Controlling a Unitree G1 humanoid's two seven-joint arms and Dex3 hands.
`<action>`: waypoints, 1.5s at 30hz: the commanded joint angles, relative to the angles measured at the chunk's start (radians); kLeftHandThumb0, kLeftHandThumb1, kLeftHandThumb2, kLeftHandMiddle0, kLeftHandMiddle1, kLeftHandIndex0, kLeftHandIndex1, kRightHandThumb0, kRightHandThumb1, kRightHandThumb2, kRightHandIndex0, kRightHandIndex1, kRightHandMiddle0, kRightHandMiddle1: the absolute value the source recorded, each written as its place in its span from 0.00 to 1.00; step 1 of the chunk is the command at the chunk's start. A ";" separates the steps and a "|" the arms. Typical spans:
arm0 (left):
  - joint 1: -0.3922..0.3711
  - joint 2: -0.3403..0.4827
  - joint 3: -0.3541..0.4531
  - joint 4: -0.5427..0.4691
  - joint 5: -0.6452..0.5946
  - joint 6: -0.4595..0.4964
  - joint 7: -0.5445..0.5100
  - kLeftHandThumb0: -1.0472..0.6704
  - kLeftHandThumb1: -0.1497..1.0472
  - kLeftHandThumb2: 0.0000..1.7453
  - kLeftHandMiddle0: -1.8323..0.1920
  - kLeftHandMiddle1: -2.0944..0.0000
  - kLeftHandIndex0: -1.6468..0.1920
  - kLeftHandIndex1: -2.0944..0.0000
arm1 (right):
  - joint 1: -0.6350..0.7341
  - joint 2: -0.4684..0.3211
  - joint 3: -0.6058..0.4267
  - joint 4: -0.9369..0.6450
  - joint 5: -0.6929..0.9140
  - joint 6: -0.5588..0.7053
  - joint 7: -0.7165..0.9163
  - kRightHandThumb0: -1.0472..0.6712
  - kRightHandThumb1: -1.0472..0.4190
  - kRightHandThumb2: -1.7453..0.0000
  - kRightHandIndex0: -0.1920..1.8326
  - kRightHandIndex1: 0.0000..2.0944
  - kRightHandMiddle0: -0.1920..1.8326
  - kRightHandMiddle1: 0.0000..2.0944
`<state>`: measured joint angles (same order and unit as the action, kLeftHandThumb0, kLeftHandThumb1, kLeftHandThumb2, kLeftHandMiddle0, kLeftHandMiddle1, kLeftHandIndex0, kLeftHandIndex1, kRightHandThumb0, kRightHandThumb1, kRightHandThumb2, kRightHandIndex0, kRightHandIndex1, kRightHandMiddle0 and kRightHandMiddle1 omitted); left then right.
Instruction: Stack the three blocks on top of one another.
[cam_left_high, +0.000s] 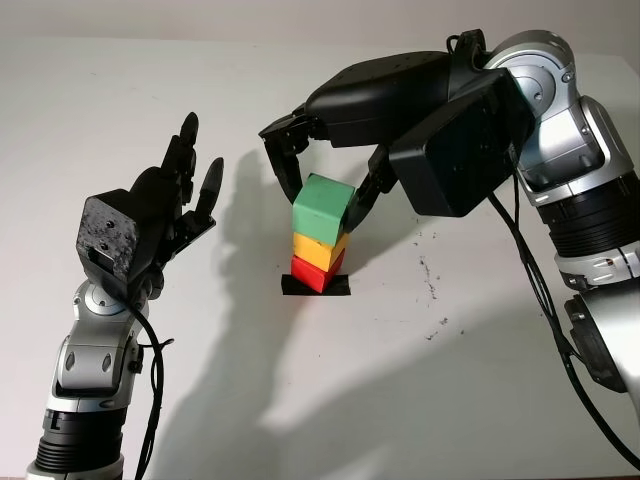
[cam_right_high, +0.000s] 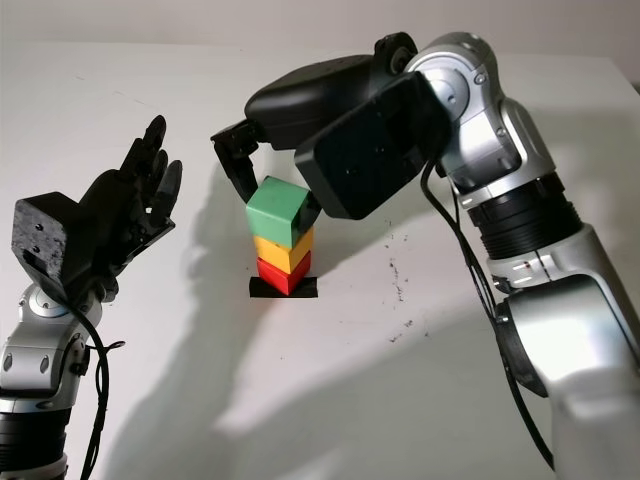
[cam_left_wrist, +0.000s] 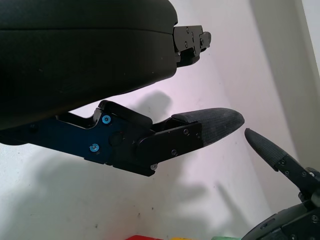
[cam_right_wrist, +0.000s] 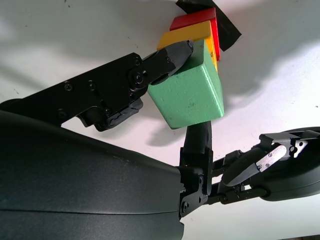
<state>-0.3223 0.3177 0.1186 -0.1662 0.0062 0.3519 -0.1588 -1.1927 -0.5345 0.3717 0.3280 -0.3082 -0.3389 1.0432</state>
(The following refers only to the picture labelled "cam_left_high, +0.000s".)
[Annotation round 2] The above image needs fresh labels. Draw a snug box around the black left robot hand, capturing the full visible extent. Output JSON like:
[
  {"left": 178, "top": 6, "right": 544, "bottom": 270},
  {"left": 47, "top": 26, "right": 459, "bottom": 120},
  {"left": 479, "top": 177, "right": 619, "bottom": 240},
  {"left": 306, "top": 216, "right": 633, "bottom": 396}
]
[{"left": 127, "top": 111, "right": 225, "bottom": 302}]

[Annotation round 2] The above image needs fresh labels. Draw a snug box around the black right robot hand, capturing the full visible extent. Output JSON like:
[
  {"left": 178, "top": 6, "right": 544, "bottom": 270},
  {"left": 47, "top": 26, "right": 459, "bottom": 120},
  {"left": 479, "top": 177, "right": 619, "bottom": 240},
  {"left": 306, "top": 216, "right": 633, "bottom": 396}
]
[{"left": 258, "top": 49, "right": 501, "bottom": 234}]

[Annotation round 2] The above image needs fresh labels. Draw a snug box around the green block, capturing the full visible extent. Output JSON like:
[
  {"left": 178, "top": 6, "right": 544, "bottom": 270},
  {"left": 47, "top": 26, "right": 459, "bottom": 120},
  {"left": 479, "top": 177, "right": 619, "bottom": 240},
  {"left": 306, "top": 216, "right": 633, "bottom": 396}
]
[{"left": 291, "top": 173, "right": 355, "bottom": 246}]

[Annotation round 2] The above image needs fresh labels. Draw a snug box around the yellow block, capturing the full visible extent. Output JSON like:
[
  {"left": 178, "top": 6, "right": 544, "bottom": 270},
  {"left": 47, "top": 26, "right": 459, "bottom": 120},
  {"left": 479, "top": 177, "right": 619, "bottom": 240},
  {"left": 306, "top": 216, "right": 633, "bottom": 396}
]
[{"left": 292, "top": 231, "right": 350, "bottom": 274}]

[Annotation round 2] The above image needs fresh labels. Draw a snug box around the red block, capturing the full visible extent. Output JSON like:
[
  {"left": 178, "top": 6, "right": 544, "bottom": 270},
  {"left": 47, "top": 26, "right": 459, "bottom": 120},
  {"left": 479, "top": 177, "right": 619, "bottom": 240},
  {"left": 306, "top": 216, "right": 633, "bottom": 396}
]
[{"left": 290, "top": 254, "right": 346, "bottom": 294}]

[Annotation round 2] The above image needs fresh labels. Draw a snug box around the black tape strip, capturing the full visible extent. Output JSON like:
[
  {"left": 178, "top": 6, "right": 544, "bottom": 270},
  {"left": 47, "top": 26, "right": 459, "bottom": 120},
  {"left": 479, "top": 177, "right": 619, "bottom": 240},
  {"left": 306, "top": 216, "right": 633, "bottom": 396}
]
[{"left": 280, "top": 273, "right": 351, "bottom": 297}]

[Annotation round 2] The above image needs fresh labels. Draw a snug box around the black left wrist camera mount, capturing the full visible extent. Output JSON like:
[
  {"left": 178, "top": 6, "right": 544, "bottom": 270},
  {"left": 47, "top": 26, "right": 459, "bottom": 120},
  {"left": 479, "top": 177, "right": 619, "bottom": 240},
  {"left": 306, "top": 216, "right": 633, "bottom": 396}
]
[{"left": 75, "top": 188, "right": 140, "bottom": 302}]

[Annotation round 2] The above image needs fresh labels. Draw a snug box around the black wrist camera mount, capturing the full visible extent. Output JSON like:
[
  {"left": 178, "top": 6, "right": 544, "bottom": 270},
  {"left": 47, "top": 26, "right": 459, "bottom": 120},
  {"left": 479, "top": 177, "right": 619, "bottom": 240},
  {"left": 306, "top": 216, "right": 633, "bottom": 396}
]
[
  {"left": 388, "top": 68, "right": 535, "bottom": 219},
  {"left": 75, "top": 188, "right": 140, "bottom": 302}
]

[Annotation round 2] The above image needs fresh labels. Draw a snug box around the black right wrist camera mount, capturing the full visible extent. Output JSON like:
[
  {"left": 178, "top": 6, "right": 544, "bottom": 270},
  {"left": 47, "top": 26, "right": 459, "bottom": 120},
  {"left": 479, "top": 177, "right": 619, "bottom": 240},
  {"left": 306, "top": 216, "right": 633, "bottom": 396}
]
[{"left": 388, "top": 68, "right": 535, "bottom": 219}]

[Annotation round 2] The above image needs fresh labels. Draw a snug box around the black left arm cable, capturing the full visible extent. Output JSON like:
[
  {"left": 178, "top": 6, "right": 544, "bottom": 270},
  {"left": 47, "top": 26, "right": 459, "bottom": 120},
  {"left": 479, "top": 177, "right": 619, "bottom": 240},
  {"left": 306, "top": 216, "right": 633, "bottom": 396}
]
[{"left": 124, "top": 297, "right": 176, "bottom": 480}]

